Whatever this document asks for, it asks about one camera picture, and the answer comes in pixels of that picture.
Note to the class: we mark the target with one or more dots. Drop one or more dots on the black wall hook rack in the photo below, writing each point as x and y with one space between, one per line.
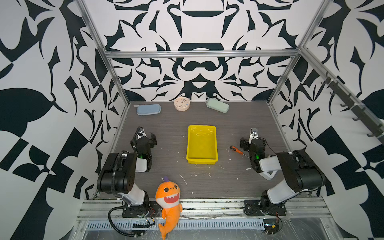
351 102

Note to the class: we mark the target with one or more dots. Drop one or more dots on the aluminium mounting rail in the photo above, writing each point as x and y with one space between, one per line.
214 208

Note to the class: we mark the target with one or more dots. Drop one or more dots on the orange handled screwdriver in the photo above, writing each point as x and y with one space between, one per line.
233 148

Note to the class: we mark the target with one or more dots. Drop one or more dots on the white slotted cable duct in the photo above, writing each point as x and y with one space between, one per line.
184 224

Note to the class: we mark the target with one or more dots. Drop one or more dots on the blue pencil case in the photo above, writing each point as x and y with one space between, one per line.
146 110

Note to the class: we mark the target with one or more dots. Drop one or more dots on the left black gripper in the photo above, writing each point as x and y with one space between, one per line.
151 141

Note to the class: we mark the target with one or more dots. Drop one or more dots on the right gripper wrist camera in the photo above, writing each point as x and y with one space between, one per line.
253 134

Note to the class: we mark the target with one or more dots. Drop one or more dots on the yellow plastic bin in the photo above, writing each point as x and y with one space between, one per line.
202 146

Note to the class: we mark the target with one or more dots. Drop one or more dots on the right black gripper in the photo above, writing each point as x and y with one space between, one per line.
246 145

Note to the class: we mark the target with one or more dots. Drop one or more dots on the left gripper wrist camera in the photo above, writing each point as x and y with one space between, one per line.
140 132

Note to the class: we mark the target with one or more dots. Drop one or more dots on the green pencil case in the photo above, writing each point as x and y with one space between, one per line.
217 105

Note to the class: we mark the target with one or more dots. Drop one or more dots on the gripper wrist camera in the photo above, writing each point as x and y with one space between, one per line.
140 132
253 134

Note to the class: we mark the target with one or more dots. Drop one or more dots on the orange shark plush toy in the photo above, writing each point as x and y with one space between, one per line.
168 198

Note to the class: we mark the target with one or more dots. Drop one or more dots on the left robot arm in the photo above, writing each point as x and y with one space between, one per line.
117 177

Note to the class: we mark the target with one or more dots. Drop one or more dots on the pink round alarm clock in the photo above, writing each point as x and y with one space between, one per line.
182 104

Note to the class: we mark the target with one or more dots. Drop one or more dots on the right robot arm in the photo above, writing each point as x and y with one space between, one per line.
301 175

